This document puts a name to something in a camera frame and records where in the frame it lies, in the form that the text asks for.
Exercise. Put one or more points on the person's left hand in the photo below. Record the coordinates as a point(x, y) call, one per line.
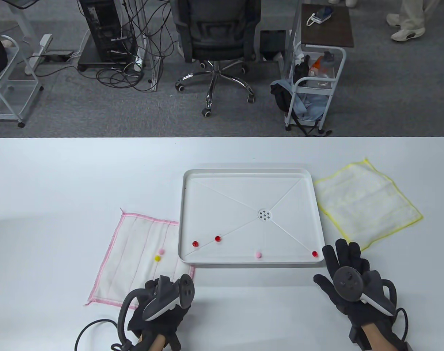
point(159, 323)

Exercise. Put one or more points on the person's right hand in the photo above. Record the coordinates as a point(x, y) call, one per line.
point(342, 256)

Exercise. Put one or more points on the black white handheld controller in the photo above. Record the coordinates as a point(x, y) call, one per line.
point(185, 290)
point(348, 283)

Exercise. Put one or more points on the yellow-edged white dish cloth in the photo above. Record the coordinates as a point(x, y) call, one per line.
point(364, 201)

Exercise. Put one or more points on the pink-edged white dish cloth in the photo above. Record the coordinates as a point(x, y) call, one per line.
point(130, 256)

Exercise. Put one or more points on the person's right forearm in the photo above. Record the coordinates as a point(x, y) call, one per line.
point(380, 340)

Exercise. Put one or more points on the person's left forearm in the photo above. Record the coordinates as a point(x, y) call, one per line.
point(154, 343)

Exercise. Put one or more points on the light blue cloth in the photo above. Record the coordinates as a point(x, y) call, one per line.
point(309, 106)

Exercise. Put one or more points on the white plastic tray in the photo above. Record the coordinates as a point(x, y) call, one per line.
point(225, 204)

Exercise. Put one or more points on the white rolling cart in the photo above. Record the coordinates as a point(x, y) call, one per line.
point(6, 109)
point(327, 106)

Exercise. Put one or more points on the black backpack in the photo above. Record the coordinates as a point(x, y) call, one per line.
point(282, 97)

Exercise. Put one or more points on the clear bottle grey cap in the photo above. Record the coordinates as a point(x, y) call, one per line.
point(326, 67)

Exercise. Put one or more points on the black handheld tool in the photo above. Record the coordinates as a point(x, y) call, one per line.
point(301, 71)

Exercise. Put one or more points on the orange white bottle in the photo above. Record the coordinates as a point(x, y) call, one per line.
point(315, 65)

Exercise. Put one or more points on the black box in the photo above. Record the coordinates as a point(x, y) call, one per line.
point(273, 44)

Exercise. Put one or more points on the brown side table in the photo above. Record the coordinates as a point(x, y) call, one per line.
point(327, 33)

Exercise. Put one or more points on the blue smartphone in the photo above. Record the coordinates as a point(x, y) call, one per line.
point(323, 14)

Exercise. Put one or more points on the black office chair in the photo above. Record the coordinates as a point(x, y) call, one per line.
point(218, 33)

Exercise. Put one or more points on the white power strip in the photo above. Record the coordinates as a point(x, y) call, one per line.
point(137, 64)

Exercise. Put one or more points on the black floor socket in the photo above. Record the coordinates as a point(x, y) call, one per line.
point(57, 56)

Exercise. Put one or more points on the white desk leg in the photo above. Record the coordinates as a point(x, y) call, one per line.
point(37, 55)

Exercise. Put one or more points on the black computer tower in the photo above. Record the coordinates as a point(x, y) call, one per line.
point(101, 29)

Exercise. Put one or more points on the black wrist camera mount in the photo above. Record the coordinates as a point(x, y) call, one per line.
point(357, 334)
point(175, 342)

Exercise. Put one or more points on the white metal desk frame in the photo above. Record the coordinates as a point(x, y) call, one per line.
point(154, 73)

